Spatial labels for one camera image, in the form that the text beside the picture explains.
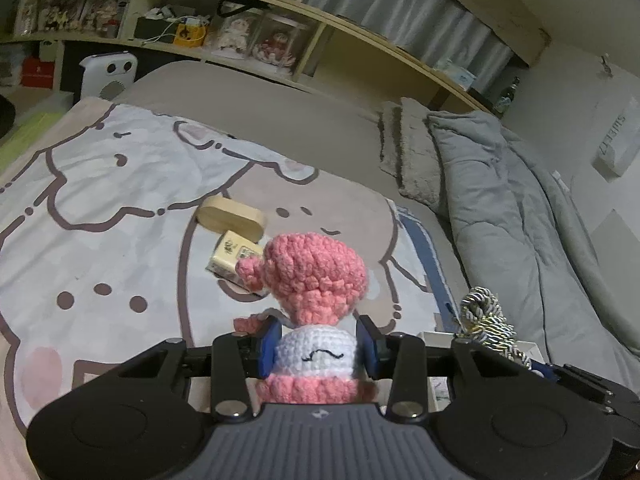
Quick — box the pink crochet doll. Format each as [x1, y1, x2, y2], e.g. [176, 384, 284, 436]
[232, 232, 381, 406]

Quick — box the white space heater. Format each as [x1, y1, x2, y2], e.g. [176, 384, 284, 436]
[79, 52, 138, 101]

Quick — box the beige fluffy pillow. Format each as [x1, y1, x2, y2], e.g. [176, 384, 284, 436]
[398, 97, 446, 211]
[377, 100, 408, 178]

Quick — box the black bag handle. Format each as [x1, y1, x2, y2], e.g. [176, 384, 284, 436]
[216, 0, 251, 18]

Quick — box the tissue box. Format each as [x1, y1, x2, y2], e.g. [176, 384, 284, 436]
[435, 57, 478, 91]

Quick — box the grey curtain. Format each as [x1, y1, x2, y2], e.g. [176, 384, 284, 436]
[175, 0, 516, 91]

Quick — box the taupe bed sheet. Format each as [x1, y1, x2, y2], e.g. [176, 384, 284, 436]
[112, 60, 481, 331]

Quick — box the white paper bag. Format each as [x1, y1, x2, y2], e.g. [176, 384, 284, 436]
[590, 100, 640, 178]

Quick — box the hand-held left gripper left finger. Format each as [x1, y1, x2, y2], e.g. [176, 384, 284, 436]
[117, 316, 283, 422]

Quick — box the navy white twisted cord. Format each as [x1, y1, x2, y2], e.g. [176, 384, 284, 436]
[452, 286, 533, 371]

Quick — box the clear doll display case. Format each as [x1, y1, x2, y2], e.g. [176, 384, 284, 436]
[216, 7, 266, 58]
[252, 15, 313, 68]

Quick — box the wooden headboard shelf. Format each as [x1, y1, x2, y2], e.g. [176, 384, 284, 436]
[0, 0, 496, 116]

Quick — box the red box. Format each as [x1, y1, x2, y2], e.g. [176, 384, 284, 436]
[22, 57, 56, 87]

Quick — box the grey comforter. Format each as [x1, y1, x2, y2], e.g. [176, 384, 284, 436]
[425, 110, 640, 401]

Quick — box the yellow storage box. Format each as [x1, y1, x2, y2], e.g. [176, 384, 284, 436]
[172, 22, 207, 47]

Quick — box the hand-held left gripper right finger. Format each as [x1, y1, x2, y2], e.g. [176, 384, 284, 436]
[356, 314, 483, 420]

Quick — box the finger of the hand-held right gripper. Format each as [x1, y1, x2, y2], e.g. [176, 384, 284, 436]
[530, 360, 617, 413]

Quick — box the yellow paper box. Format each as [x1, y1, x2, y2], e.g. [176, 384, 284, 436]
[207, 230, 266, 292]

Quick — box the green glass bottle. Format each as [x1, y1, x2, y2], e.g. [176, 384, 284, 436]
[494, 77, 521, 116]

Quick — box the printed cartoon blanket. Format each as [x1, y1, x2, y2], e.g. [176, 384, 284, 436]
[0, 96, 466, 480]

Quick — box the black box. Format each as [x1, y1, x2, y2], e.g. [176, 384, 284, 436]
[135, 16, 176, 43]

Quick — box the white cardboard box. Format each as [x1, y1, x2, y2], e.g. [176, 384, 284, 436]
[417, 331, 543, 411]

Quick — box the white charger cable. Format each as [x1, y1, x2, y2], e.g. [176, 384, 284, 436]
[145, 5, 201, 43]

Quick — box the oval wooden box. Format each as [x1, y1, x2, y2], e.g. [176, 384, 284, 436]
[195, 196, 266, 243]

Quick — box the light green mat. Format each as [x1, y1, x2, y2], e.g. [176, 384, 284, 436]
[0, 110, 71, 148]

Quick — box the figure photo print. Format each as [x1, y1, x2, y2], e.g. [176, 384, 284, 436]
[80, 0, 131, 36]
[37, 0, 86, 31]

